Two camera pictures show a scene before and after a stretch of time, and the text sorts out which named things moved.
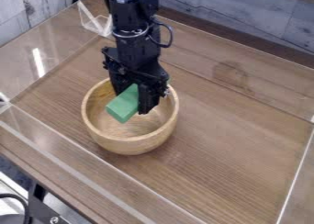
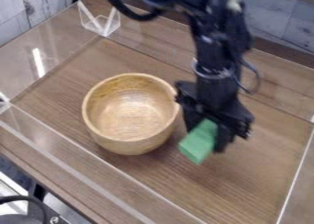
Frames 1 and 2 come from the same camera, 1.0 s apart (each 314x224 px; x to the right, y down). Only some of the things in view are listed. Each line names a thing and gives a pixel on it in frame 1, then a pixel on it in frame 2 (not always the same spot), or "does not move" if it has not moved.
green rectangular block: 124,106 -> 198,144
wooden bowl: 143,134 does not move
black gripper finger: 120,81 -> 192,118
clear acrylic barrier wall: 236,165 does not move
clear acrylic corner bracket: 99,24 does not move
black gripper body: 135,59 -> 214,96
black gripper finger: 148,96 -> 224,138
